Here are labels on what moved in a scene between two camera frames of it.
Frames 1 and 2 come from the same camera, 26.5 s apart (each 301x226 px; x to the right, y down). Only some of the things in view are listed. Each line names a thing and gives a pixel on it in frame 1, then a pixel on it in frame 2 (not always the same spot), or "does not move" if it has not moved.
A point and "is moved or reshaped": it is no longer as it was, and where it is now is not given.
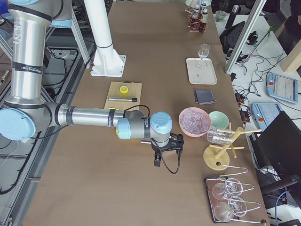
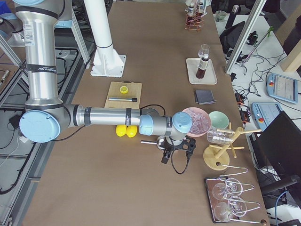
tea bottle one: [195, 18] to [203, 64]
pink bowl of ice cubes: [194, 122] does not move
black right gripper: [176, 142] to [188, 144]
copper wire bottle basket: [196, 25] is moved or reshaped
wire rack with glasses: [225, 205] does not move
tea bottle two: [205, 15] to [191, 17]
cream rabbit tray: [201, 71] does not move
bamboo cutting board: [134, 90] does not move
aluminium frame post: [249, 25] does not move
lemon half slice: [123, 89] does not move
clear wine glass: [203, 52] does not move
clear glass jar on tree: [220, 135] does not move
